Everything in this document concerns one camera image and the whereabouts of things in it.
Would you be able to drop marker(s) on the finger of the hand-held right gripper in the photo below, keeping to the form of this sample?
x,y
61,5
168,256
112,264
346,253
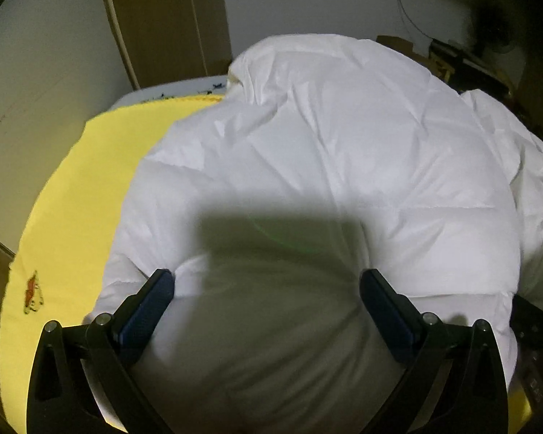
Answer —
x,y
531,321

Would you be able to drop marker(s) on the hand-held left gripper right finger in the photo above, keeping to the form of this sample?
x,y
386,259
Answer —
x,y
389,314

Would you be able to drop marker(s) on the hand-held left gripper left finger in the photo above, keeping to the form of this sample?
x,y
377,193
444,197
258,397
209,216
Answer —
x,y
147,307

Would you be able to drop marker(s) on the white puffer jacket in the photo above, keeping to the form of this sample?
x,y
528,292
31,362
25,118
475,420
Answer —
x,y
321,144

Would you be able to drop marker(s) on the open cardboard box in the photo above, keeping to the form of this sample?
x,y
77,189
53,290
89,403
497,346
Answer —
x,y
400,45

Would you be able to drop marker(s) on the black standing fan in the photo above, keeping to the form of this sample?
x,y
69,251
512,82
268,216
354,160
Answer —
x,y
493,27

